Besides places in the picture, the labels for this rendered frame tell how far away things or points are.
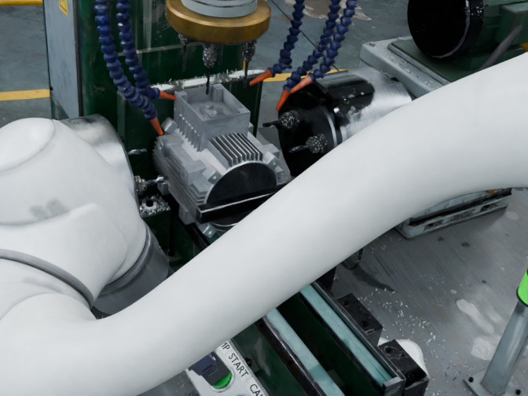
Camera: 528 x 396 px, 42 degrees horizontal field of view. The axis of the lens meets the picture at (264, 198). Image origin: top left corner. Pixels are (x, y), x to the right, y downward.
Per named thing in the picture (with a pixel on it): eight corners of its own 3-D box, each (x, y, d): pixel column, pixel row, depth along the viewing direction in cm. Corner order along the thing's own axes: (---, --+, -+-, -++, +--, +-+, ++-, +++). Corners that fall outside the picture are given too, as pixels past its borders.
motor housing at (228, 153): (150, 192, 143) (152, 111, 132) (231, 172, 152) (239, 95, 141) (193, 250, 130) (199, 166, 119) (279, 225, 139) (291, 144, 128)
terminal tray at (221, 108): (171, 124, 136) (172, 91, 132) (219, 115, 141) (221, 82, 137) (199, 155, 128) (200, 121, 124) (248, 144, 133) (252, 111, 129)
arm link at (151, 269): (126, 194, 69) (152, 227, 74) (49, 247, 68) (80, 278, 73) (163, 248, 63) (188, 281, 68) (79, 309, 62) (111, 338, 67)
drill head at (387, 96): (238, 165, 155) (249, 63, 141) (380, 132, 175) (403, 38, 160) (298, 230, 139) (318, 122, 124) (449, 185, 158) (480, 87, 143)
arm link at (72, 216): (78, 202, 71) (23, 317, 64) (-15, 95, 59) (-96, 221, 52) (170, 203, 66) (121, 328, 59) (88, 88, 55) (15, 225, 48)
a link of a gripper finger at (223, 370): (207, 342, 83) (210, 347, 82) (228, 367, 88) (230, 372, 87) (186, 358, 82) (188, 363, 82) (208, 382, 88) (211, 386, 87)
